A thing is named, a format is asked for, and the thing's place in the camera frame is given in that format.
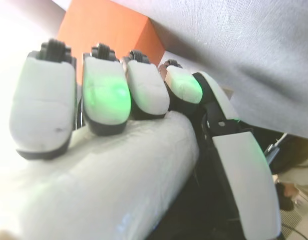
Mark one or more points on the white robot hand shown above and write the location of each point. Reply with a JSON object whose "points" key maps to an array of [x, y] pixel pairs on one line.
{"points": [[43, 100]]}

